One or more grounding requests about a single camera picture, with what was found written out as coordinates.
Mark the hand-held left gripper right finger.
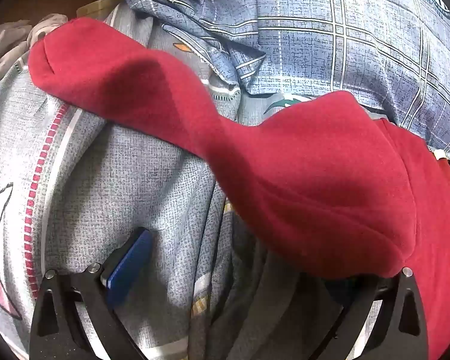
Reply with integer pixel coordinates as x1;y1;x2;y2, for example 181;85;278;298
307;268;430;360

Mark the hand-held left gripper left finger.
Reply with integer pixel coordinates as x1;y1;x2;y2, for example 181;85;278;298
29;228;153;360

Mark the red knit garment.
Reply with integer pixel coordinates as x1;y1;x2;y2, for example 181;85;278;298
28;17;450;360

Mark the grey printed bedsheet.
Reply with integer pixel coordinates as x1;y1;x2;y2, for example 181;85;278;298
0;5;376;360

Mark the light grey crumpled cloth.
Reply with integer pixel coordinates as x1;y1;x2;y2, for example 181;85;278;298
0;13;69;92

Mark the blue plaid pillow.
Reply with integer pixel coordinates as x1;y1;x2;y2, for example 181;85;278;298
118;0;450;166

